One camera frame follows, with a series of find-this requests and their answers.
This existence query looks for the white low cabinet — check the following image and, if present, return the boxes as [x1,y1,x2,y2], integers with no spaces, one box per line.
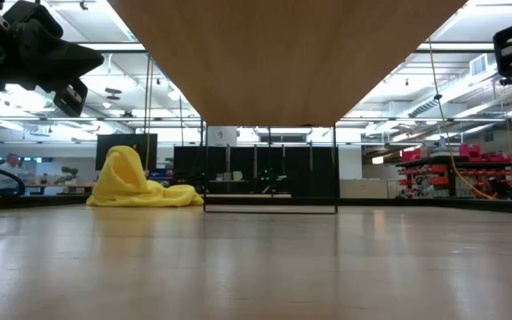
[339,178,391,200]

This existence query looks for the black aluminium table frame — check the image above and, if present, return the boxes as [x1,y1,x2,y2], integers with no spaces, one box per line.
[0,192,512,217]

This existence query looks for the black monitor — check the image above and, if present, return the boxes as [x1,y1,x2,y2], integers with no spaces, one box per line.
[94,132,159,172]

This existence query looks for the thin hanging cables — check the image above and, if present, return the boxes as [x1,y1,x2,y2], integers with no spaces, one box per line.
[143,52,156,172]

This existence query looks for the white air vent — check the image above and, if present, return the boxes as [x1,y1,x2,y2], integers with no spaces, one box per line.
[468,52,490,78]

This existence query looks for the small potted plant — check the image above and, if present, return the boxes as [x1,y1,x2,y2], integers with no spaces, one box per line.
[56,165,81,186]

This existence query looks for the rack with red bins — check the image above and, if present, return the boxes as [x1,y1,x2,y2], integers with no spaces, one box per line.
[395,142,512,200]

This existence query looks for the background robot with green light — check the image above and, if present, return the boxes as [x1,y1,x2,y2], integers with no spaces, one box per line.
[255,167,290,195]

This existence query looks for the person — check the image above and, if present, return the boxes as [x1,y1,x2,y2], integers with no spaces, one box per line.
[0,152,26,191]

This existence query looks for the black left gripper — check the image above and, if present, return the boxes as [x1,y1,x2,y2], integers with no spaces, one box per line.
[0,0,106,118]

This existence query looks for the yellow hanging cable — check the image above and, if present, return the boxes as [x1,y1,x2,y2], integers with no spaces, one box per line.
[428,36,497,201]

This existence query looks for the yellow cloth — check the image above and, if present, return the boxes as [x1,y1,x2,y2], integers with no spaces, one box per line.
[85,144,205,209]

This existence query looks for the black partition wall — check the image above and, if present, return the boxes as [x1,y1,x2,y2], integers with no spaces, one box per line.
[172,145,341,199]

